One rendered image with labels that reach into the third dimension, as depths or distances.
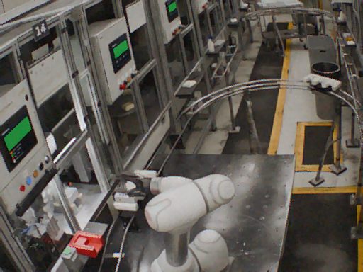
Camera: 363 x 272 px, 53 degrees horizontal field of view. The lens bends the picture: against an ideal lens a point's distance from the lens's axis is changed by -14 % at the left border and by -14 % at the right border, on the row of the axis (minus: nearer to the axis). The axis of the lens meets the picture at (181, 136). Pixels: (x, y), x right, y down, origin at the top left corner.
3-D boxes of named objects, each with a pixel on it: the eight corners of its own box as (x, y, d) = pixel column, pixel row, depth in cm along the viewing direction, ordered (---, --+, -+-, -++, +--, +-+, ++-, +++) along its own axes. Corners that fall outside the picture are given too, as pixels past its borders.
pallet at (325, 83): (303, 87, 354) (302, 77, 349) (310, 82, 361) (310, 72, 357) (334, 96, 328) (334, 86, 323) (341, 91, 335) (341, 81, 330)
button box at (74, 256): (77, 273, 183) (69, 258, 177) (65, 270, 186) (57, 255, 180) (84, 263, 189) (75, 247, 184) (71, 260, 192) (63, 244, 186)
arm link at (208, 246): (235, 264, 197) (231, 236, 186) (203, 279, 191) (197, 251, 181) (219, 248, 210) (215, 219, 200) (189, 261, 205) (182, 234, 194)
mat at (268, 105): (274, 169, 389) (273, 168, 388) (215, 169, 409) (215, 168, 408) (293, 21, 864) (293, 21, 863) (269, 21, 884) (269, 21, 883)
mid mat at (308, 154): (343, 171, 361) (343, 170, 360) (291, 172, 379) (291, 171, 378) (339, 122, 442) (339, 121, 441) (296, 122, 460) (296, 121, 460)
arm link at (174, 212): (200, 276, 195) (161, 292, 188) (185, 252, 204) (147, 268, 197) (214, 204, 136) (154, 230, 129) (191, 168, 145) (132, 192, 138)
